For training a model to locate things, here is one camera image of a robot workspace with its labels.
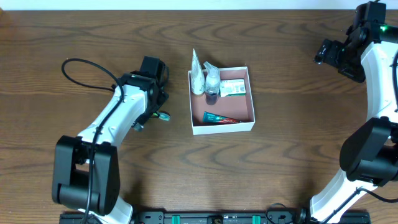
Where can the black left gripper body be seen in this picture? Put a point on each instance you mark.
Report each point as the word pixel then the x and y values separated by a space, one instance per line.
pixel 160 101

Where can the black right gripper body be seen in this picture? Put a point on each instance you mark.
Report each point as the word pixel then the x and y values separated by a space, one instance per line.
pixel 325 53

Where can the green white toothbrush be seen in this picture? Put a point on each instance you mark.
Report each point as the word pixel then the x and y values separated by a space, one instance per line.
pixel 161 115

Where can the white hair product tube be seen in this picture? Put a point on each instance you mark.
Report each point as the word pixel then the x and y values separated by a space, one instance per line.
pixel 197 82

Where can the clear pump bottle blue liquid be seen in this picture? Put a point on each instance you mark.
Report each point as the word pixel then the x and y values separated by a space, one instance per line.
pixel 212 83

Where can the green toothpaste tube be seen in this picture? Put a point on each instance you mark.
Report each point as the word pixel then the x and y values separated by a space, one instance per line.
pixel 218 119

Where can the green white soap box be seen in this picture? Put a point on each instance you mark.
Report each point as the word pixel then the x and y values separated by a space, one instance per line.
pixel 235 87

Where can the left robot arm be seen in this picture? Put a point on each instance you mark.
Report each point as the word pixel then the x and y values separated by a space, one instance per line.
pixel 86 167

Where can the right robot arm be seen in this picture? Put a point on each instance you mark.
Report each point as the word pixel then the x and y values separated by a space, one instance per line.
pixel 368 158

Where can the white cardboard box pink inside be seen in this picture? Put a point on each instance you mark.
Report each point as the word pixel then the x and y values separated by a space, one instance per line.
pixel 237 107

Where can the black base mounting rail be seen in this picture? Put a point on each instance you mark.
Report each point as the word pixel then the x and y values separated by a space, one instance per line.
pixel 276 215

